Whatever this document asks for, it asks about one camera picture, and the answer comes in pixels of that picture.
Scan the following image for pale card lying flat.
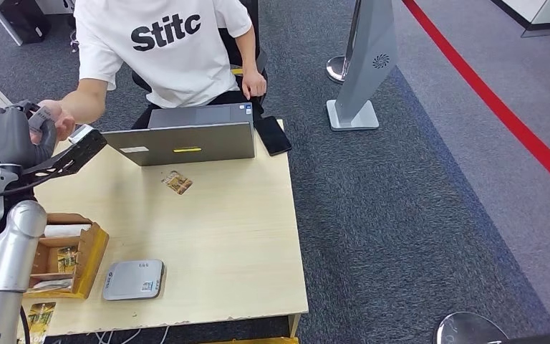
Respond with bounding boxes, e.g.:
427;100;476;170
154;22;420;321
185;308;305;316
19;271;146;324
32;278;74;292

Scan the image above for black smartphone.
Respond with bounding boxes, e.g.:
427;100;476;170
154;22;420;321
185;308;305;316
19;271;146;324
254;115;294;157

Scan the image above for white paper roll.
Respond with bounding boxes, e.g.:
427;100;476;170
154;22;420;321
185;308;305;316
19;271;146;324
42;223;92;239

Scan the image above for person's right hand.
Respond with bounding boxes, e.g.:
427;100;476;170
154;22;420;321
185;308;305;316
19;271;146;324
37;100;77;143

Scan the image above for grey laptop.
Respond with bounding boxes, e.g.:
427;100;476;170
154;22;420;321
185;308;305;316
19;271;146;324
101;102;257;168

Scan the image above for gold patterned room key card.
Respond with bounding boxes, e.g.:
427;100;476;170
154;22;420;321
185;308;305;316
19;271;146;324
57;246;79;275
24;302;57;344
160;171;194;196

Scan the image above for person's left hand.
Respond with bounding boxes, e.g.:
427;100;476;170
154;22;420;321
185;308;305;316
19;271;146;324
241;68;269;101

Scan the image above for chrome stanchion base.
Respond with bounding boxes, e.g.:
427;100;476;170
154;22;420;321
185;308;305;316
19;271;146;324
325;54;352;85
433;311;511;344

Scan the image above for person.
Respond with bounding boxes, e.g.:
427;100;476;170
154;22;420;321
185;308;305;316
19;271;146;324
30;0;270;143

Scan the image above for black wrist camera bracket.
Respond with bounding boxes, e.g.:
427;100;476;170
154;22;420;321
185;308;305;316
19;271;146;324
19;128;110;184

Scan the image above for white desk panel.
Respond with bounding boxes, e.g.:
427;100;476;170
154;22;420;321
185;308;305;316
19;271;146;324
0;0;25;47

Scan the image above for light wooden table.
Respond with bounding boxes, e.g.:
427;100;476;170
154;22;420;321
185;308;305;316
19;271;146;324
16;118;310;341

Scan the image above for red floor tape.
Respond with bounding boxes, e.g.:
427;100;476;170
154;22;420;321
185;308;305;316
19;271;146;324
400;0;550;204

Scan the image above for grey kiosk stand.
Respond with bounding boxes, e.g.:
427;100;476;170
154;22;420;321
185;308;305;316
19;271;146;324
326;0;400;133

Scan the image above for grey ID card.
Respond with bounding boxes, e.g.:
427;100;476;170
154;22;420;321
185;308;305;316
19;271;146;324
28;105;54;134

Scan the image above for person's hand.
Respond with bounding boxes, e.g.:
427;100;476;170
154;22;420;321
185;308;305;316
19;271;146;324
241;68;269;101
37;100;77;143

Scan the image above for white cabinet with black base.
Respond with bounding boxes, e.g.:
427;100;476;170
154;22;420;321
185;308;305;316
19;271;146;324
490;0;550;39

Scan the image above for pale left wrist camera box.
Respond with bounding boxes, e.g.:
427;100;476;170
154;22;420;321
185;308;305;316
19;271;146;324
68;124;96;145

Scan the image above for black bag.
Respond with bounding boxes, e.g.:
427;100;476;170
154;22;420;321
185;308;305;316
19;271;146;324
0;0;52;46

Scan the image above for wooden card organizer box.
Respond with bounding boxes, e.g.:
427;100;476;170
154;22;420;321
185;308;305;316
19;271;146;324
22;212;110;300

